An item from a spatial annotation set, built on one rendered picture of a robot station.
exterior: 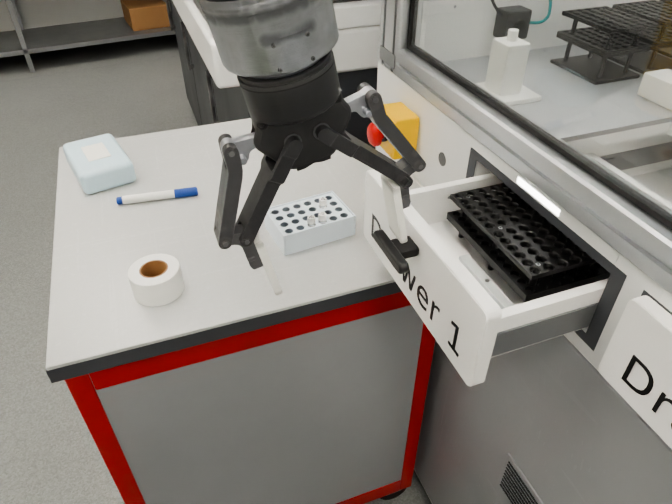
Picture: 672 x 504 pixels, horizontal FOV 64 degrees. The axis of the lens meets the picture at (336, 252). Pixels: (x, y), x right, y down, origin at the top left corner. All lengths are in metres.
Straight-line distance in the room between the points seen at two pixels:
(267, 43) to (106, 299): 0.53
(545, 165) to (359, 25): 0.81
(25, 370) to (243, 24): 1.62
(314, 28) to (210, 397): 0.62
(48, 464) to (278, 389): 0.88
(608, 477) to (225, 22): 0.64
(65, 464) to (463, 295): 1.28
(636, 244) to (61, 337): 0.68
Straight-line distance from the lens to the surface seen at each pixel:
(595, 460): 0.76
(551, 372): 0.76
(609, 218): 0.61
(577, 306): 0.64
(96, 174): 1.05
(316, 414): 0.99
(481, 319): 0.53
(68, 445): 1.67
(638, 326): 0.60
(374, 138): 0.91
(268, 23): 0.38
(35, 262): 2.31
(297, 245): 0.84
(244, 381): 0.86
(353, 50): 1.39
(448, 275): 0.57
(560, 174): 0.65
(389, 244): 0.61
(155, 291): 0.77
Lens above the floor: 1.28
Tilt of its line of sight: 38 degrees down
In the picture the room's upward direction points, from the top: straight up
